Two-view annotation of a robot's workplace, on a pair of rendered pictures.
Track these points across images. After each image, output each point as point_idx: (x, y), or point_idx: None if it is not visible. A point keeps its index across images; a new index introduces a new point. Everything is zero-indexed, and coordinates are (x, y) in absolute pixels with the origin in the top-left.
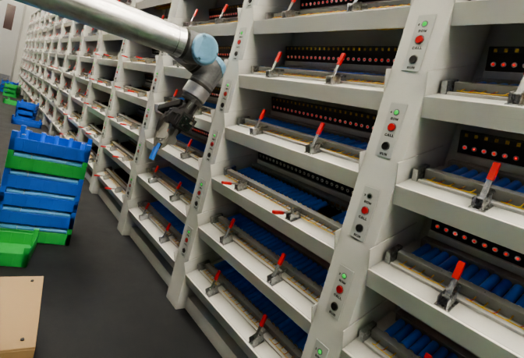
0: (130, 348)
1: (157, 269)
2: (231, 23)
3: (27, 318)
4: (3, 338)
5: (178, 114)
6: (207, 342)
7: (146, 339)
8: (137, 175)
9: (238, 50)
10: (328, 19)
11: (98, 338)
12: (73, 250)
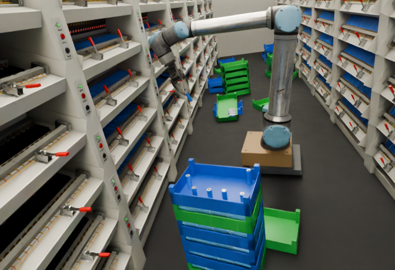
0: (210, 159)
1: (160, 200)
2: (129, 5)
3: (248, 137)
4: (255, 133)
5: (181, 70)
6: (179, 157)
7: (202, 162)
8: (128, 201)
9: (141, 25)
10: (157, 5)
11: (220, 164)
12: None
